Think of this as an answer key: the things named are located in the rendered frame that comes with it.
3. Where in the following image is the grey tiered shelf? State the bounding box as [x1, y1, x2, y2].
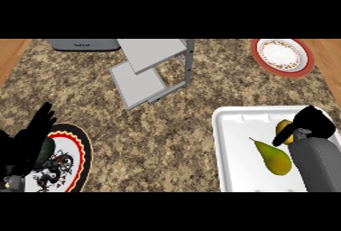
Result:
[108, 39, 197, 111]

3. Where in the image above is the dark grey appliance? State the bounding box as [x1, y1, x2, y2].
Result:
[46, 39, 123, 52]

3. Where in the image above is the red rimmed white plate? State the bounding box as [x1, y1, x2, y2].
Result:
[250, 39, 316, 79]

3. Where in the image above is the white tray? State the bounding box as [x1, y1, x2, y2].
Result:
[211, 105, 341, 193]

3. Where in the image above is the yellow lemon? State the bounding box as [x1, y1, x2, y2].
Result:
[275, 119, 296, 146]

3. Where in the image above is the green pear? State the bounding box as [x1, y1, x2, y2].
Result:
[248, 137, 294, 177]

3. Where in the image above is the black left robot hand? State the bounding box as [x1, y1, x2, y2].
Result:
[0, 101, 59, 183]

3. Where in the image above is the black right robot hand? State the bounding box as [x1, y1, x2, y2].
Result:
[272, 105, 337, 147]

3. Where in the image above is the black rimmed dragon plate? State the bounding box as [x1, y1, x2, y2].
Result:
[22, 123, 95, 193]

